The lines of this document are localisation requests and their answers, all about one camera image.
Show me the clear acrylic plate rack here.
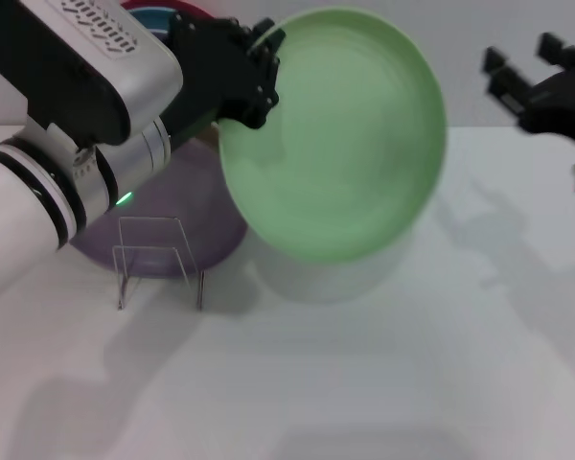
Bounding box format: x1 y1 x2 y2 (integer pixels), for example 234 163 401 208
110 215 206 312

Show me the dark teal plate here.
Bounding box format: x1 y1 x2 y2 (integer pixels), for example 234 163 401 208
131 7 173 31

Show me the light green plate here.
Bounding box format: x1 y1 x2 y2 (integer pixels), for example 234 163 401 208
218 5 449 264

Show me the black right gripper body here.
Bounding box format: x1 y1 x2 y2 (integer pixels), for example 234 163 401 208
517 42 575 154

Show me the purple plate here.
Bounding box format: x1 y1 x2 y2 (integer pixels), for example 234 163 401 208
69 138 249 279

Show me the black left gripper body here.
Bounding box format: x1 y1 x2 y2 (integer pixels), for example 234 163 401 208
160 12 253 145

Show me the red plate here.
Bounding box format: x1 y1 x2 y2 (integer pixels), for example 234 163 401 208
119 0 207 16

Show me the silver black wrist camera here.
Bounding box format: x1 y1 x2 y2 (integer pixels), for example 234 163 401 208
0 0 183 148

